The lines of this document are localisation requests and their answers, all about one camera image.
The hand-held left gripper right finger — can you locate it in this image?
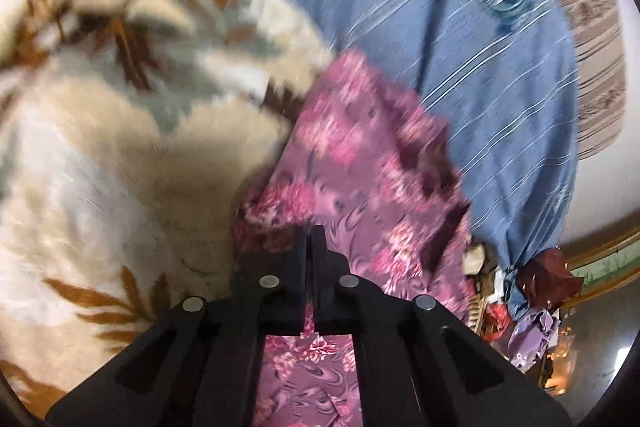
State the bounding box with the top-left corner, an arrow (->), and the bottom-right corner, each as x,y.
312,226 -> 572,427

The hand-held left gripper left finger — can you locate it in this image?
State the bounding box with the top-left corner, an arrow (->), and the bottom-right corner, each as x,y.
45,226 -> 313,427

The purple floral cloth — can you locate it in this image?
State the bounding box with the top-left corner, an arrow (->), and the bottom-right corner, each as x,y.
232,49 -> 501,427

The red floral cloth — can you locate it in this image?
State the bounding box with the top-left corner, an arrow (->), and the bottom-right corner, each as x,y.
475,297 -> 511,340

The lilac cloth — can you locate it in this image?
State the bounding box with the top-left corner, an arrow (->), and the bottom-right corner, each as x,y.
507,309 -> 561,373

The dark red cloth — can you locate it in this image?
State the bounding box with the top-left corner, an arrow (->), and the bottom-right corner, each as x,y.
517,247 -> 583,308

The beige leaf-print blanket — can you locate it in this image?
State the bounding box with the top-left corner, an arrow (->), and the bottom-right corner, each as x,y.
0,0 -> 336,418

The blue striped duvet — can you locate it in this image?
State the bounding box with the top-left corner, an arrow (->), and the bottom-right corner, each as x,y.
150,0 -> 581,323

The painted wooden bed frame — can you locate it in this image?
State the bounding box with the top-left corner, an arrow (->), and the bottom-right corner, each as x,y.
565,232 -> 640,303

